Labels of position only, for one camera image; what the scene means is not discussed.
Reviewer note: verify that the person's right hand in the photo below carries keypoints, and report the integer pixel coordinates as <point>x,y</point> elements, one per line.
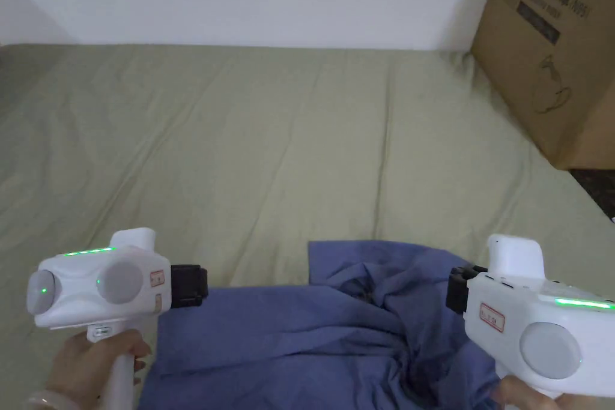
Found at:
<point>543,395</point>

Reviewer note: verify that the brown cardboard carton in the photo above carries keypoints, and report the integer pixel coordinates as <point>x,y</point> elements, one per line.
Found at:
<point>552,54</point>

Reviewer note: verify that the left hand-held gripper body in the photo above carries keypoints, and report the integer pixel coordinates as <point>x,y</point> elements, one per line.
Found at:
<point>86,280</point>

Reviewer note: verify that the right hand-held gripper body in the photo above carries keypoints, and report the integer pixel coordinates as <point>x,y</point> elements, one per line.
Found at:
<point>533,323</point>

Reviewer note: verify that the bed with pale green sheet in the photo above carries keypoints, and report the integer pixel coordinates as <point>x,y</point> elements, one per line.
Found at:
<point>269,141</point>

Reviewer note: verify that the person's left hand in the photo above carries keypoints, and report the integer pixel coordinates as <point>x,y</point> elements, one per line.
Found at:
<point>81,371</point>

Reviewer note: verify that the dark blue shirt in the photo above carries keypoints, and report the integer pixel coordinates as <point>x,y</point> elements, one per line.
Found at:
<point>317,333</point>

